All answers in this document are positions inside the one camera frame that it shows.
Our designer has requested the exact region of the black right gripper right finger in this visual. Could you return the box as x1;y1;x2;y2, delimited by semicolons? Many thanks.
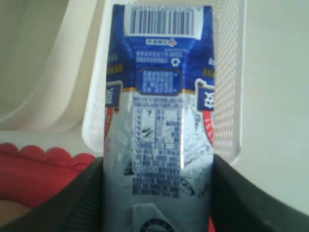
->
211;155;309;232

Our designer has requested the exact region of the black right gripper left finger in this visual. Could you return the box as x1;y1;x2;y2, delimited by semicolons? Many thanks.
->
0;157;103;232

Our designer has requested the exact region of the blue white milk carton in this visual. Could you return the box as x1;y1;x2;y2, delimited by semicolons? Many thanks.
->
103;4;215;232

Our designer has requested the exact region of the red cloth placemat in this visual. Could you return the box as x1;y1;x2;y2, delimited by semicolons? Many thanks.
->
0;143;95;209

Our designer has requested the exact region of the white lattice plastic basket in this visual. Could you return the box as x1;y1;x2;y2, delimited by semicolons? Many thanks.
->
82;0;247;164

